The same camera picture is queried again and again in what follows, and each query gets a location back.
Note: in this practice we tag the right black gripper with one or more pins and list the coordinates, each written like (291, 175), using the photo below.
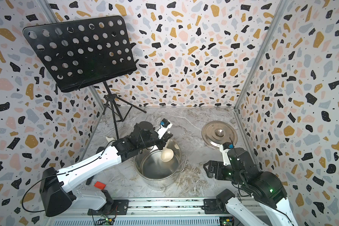
(219, 165)

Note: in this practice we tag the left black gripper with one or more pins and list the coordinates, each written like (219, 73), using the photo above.
(163, 141)

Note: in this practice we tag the stainless steel pot lid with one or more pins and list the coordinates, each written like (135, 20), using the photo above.
(216, 133)

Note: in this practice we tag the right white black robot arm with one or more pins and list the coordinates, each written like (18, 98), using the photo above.
(264, 187)

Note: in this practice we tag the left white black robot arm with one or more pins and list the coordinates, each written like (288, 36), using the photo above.
(58, 188)

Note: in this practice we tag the right green circuit board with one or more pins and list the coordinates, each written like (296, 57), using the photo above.
(226, 221)

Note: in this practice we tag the green circuit board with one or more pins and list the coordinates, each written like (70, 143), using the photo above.
(226, 221)
(104, 221)

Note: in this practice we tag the small white object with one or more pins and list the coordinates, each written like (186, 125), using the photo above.
(110, 139)

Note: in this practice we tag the black cylindrical marker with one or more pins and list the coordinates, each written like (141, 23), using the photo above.
(100, 149)

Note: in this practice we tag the red block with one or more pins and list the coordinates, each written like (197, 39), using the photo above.
(99, 185)

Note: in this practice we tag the left green circuit board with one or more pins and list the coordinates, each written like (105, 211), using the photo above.
(104, 221)

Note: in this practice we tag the black perforated music stand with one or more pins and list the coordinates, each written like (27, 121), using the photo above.
(82, 53)

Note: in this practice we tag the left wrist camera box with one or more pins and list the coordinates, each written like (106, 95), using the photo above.
(164, 126)

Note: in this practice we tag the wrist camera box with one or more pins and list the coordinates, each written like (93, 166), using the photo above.
(164, 126)
(224, 149)

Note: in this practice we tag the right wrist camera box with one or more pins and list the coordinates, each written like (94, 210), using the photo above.
(224, 149)

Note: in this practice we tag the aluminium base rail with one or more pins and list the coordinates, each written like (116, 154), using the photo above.
(147, 212)

